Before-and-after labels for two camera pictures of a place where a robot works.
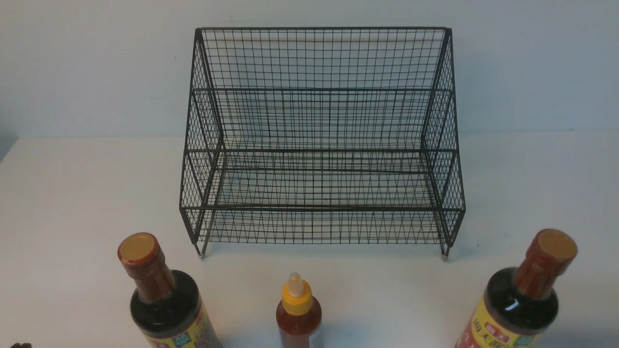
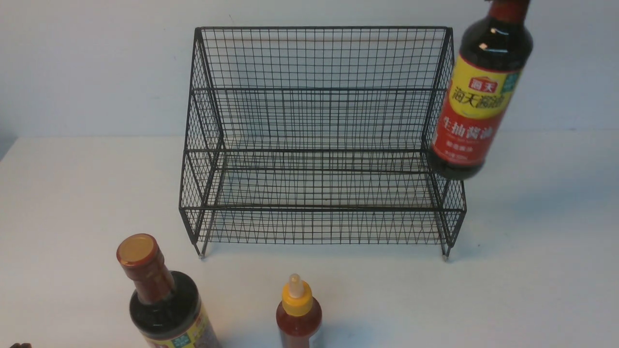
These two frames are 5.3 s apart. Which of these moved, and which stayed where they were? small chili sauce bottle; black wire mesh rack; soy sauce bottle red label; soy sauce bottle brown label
Moved: soy sauce bottle red label
Stayed: soy sauce bottle brown label; black wire mesh rack; small chili sauce bottle
